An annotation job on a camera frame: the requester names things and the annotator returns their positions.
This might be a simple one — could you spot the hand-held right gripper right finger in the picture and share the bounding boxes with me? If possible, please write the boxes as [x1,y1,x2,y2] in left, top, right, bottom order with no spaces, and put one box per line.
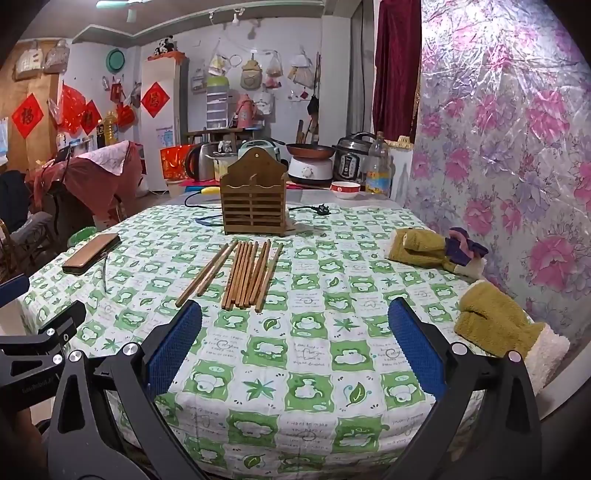
[387,296,543,480]

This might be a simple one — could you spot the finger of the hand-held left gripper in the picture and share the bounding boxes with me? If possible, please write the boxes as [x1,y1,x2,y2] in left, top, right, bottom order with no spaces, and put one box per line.
[0,273,31,306]
[0,302,88,366]

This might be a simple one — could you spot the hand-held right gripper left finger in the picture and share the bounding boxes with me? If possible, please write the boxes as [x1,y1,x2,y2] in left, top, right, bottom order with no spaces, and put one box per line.
[47,299,208,480]

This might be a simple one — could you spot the bunch of wooden chopsticks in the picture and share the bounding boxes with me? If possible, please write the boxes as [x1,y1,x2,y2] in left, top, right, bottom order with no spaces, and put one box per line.
[175,239,284,312]

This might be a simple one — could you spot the wooden chopstick holder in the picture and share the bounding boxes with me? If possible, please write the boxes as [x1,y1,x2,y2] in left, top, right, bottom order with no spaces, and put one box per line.
[219,150,290,237]

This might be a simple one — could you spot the person's left forearm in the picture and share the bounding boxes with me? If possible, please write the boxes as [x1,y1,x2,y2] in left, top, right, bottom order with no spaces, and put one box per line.
[0,411,47,467]

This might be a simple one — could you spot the smartphone in brown case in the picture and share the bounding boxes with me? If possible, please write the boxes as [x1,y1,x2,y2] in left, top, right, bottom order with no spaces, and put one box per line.
[62,233,121,276]

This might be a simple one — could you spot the olive plush mitten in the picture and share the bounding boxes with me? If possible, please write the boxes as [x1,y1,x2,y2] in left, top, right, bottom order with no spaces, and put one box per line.
[388,227,452,272]
[454,281,571,385]

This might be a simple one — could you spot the purple cloth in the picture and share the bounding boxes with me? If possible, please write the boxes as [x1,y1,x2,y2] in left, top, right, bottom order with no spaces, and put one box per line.
[444,226,489,269]

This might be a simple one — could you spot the green white checked tablecloth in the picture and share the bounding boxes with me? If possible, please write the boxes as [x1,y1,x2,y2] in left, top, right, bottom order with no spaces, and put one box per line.
[18,203,536,480]

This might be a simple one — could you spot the chair with reddish cloth cover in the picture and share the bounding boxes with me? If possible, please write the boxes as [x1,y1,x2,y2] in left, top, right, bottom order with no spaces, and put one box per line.
[27,141,147,228]

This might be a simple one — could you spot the red white bowl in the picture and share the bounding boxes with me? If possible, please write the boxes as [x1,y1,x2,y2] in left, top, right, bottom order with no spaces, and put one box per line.
[331,181,361,200]

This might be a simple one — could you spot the red diamond paper on door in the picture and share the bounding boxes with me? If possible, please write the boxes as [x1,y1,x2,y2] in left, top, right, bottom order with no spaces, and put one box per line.
[11,92,45,138]

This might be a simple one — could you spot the clear plastic oil bottle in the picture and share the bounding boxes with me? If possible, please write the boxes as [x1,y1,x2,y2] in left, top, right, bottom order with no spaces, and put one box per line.
[366,132,393,195]

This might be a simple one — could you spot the red gift bag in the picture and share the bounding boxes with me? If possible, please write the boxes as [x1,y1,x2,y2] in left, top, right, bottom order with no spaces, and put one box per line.
[160,144,197,182]

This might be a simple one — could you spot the stainless steel kettle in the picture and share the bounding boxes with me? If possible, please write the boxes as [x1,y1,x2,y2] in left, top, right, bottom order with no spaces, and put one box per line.
[185,142,218,182]

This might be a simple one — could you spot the yellow cooking oil bottle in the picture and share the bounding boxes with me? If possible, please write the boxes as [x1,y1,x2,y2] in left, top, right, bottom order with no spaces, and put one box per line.
[103,111,119,147]

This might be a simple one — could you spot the red hanging paper decorations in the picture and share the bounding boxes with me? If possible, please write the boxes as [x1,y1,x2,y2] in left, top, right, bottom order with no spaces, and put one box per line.
[59,85,103,136]

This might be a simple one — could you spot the electric pressure cooker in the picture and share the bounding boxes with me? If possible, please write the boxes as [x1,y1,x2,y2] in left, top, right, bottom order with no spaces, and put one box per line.
[333,133,378,184]

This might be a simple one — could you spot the white electric cooker base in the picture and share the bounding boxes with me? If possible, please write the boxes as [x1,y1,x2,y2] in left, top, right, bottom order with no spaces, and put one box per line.
[288,157,334,184]

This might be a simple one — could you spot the white refrigerator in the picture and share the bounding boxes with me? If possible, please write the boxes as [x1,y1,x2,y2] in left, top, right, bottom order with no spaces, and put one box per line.
[141,58,184,191]

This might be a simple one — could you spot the copper frying pan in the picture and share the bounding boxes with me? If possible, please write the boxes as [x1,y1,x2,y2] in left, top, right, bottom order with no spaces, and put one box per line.
[285,143,336,160]

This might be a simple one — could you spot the floral mattress in plastic wrap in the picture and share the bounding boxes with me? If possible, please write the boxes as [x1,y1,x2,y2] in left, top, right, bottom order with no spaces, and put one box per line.
[405,0,591,334]

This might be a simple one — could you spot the red diamond paper on refrigerator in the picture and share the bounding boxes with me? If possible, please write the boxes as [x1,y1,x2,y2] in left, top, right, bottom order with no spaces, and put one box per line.
[141,82,170,119]

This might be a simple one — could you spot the pink kettle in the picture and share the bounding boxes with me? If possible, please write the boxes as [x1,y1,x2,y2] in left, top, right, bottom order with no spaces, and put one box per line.
[235,93,257,130]

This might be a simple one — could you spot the plastic drawer tower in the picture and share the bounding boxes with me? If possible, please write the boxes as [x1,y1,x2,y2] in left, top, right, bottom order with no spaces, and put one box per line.
[206,76,230,130]

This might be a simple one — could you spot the dark red curtain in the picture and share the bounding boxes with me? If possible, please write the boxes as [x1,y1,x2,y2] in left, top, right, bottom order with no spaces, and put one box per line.
[373,0,422,145]

